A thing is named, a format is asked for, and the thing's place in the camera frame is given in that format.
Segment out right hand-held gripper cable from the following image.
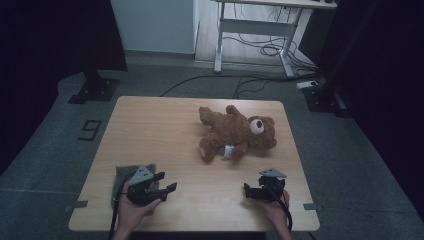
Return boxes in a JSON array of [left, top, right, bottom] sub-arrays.
[[263, 182, 294, 233]]

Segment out person's left hand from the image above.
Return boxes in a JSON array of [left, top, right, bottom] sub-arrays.
[[117, 182, 163, 231]]

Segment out tangled black cables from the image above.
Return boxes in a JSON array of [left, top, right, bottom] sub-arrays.
[[222, 35, 318, 73]]

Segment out black stand base plate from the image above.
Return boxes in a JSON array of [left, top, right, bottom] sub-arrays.
[[302, 77, 355, 119], [67, 69, 121, 105]]

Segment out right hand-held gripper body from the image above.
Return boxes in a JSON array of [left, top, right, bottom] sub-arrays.
[[258, 167, 288, 203]]

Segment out hand-held gripper cable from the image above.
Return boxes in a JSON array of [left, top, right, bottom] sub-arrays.
[[107, 179, 130, 240], [263, 182, 294, 233]]

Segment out dark curtain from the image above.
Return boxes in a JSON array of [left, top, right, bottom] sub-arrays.
[[0, 0, 129, 175], [315, 0, 424, 219]]

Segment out grey tape piece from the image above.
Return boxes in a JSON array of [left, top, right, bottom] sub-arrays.
[[64, 200, 89, 213], [302, 202, 324, 212]]

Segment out left hand-held gripper cable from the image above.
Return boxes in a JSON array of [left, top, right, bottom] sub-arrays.
[[107, 179, 130, 240]]

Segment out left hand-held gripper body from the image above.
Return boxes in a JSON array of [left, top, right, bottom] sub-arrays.
[[126, 165, 160, 207]]

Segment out long black floor cable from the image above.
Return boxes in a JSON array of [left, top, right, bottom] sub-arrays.
[[159, 73, 318, 98]]

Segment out person's right hand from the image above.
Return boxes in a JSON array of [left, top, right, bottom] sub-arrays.
[[262, 189, 291, 228]]

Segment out white metal frame desk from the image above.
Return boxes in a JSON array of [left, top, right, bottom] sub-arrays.
[[213, 0, 338, 79]]

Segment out white partition panel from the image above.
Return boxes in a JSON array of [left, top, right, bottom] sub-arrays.
[[110, 0, 200, 55]]

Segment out brown teddy bear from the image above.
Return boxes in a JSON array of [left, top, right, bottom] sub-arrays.
[[198, 104, 278, 164]]

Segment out white power strip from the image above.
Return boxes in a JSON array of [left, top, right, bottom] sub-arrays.
[[296, 80, 320, 90]]

